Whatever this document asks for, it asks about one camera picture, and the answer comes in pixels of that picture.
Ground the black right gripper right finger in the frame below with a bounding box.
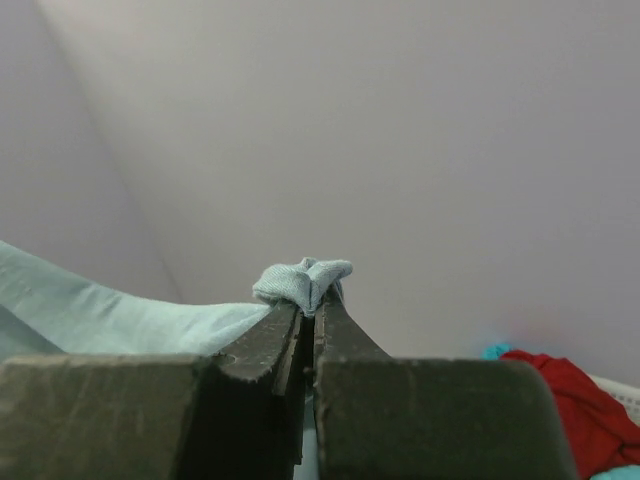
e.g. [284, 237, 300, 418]
[314, 291, 578, 479]

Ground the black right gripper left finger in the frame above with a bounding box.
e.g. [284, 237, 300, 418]
[1, 303, 303, 479]

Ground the grey blue t shirt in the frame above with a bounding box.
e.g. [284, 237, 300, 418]
[1, 243, 352, 356]

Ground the light turquoise t shirt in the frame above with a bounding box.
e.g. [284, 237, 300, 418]
[480, 341, 640, 480]

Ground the red t shirt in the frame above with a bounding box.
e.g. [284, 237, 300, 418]
[499, 349, 640, 480]

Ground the white plastic laundry basket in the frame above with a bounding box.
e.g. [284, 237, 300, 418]
[590, 375, 640, 425]

